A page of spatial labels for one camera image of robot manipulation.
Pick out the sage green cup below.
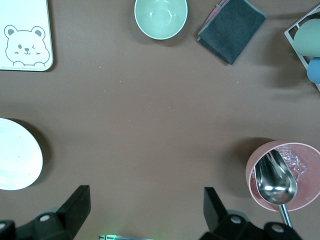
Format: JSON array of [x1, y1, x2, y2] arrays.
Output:
[[293, 19, 320, 58]]

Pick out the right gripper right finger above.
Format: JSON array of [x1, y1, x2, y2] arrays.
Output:
[[202, 186, 266, 240]]

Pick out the shiny metal scoop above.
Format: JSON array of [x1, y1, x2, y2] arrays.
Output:
[[254, 149, 298, 230]]

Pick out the white round plate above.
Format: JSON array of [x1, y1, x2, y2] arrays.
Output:
[[0, 117, 44, 191]]

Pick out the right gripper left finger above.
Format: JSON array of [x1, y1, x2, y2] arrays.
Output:
[[17, 184, 91, 240]]

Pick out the cream bear print tray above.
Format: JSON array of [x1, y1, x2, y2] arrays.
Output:
[[0, 0, 54, 72]]

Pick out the pink bowl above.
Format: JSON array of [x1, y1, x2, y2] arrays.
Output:
[[245, 139, 320, 213]]

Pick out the blue cup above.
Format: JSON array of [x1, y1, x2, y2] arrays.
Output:
[[306, 56, 320, 84]]

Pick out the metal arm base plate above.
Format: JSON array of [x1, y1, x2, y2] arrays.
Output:
[[98, 234, 141, 240]]

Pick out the white wire cup rack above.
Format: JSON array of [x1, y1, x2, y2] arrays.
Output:
[[284, 3, 320, 92]]

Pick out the clear plastic ice cubes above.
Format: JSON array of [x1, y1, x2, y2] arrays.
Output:
[[274, 146, 310, 182]]

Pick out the dark grey folded cloth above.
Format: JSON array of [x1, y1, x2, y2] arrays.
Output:
[[197, 0, 267, 66]]

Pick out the pale green bowl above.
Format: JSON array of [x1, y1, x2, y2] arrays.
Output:
[[134, 0, 189, 41]]

